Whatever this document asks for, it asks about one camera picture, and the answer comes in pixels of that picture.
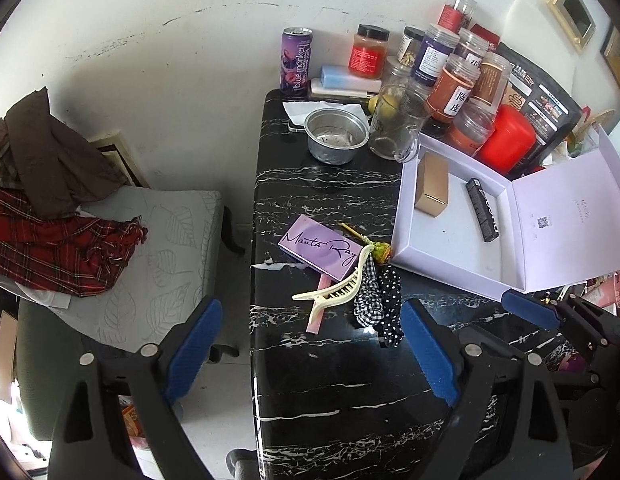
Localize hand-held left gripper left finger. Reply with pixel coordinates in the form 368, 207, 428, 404
50, 297, 225, 480

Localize black slim carton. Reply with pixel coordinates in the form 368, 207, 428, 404
465, 177, 501, 243

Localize flat white box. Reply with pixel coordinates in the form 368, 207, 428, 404
310, 79, 383, 102

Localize dark herb jar white label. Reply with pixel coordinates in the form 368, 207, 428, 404
454, 27, 491, 63

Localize gold cardboard box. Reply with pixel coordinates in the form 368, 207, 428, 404
415, 151, 451, 218

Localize cream hair claw clip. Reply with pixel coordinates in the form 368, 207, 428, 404
291, 244, 373, 311

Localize jar with yellow contents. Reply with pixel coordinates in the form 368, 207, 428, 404
401, 26, 427, 63

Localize white gift box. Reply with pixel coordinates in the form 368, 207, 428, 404
390, 124, 620, 295

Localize brown garment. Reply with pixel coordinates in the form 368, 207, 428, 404
0, 86, 125, 221

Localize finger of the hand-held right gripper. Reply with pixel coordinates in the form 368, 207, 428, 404
550, 345, 620, 401
501, 289, 620, 349

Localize pink flat strip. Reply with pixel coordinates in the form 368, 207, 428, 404
306, 280, 335, 333

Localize red label jar black lid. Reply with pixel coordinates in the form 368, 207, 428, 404
347, 24, 391, 81

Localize metal bowl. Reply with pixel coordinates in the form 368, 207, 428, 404
304, 107, 369, 166

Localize red plaid scarf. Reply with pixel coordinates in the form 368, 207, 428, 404
0, 187, 149, 298

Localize white board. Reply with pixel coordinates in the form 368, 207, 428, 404
500, 0, 578, 86

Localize pink printed packet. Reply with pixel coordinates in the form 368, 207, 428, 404
585, 270, 620, 311

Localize purple label plastic jar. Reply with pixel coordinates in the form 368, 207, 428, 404
410, 24, 459, 86

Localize low jar orange label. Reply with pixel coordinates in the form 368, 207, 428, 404
446, 102, 497, 158

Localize black printed pouch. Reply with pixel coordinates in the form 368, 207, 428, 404
495, 42, 586, 181

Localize black polka dot scrunchie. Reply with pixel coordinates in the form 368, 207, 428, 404
372, 265, 405, 348

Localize gold picture frame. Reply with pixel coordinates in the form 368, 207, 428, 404
544, 0, 598, 51

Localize orange box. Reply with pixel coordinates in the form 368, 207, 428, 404
120, 402, 145, 438

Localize brown cardboard piece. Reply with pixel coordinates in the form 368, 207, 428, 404
0, 310, 18, 406

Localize orange peel jar white label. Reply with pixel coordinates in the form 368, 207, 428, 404
424, 54, 483, 128

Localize dark gold-edged frame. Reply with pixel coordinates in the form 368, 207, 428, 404
601, 25, 620, 91

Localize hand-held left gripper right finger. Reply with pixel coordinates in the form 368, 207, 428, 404
399, 298, 578, 480

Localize red canister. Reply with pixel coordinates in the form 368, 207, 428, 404
476, 104, 537, 173

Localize gingham scrunchie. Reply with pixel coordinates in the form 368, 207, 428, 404
352, 255, 385, 331

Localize white tissue paper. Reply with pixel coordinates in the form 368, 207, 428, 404
282, 100, 363, 128

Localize blue and white box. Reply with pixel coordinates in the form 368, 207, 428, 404
321, 65, 358, 90

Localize red printed pouch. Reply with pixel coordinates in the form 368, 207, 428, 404
470, 24, 502, 53

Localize purple drink can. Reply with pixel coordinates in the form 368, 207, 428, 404
280, 27, 313, 100

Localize chair with grey leaf cushion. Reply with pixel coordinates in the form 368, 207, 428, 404
10, 187, 245, 443

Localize clear glass mug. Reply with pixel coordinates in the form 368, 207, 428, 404
369, 82, 433, 163

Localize copper label plastic jar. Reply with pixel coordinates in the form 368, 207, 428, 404
467, 51, 513, 111

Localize purple Manta Ray card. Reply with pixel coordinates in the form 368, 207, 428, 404
278, 214, 368, 282

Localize leaning picture frame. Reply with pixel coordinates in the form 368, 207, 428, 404
87, 130, 150, 188

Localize tall jar red label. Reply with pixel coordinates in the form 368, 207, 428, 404
436, 0, 478, 31

